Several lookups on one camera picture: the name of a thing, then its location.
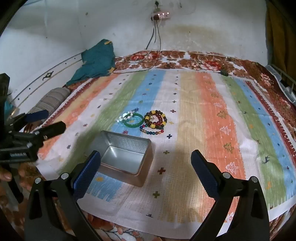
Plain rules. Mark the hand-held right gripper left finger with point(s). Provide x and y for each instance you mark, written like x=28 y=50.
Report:
x=86 y=177

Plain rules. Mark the mustard yellow garment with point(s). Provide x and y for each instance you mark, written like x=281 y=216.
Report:
x=276 y=34

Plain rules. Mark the black charger adapter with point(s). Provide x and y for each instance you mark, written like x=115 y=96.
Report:
x=224 y=73

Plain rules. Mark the brown floral blanket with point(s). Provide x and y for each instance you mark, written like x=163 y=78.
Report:
x=175 y=55

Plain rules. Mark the green jade bangle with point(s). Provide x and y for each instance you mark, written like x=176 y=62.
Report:
x=133 y=125

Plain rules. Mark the striped pastel mat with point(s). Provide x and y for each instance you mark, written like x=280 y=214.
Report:
x=196 y=129

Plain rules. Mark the teal cloth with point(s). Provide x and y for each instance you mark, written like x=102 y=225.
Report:
x=97 y=60

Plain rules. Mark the person's left hand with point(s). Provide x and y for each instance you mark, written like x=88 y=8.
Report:
x=26 y=173

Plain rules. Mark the silver metal tin box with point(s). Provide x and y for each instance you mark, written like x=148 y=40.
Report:
x=120 y=160

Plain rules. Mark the grey striped rolled pillow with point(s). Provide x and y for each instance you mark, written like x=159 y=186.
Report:
x=50 y=99

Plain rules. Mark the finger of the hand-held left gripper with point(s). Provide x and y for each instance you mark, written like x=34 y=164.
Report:
x=52 y=129
x=37 y=115

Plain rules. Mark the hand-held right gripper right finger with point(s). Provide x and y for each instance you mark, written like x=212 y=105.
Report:
x=204 y=177

